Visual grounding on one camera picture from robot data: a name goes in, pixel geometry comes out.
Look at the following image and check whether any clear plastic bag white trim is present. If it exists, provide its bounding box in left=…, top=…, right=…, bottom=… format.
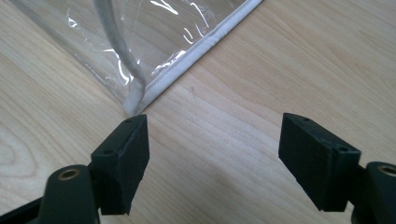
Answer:
left=8, top=0, right=264, bottom=117

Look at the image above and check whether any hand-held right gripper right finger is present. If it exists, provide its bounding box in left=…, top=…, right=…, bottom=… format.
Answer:
left=277, top=112, right=362, bottom=213

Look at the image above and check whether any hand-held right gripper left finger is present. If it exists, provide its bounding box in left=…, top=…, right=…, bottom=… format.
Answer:
left=90, top=113, right=150, bottom=217

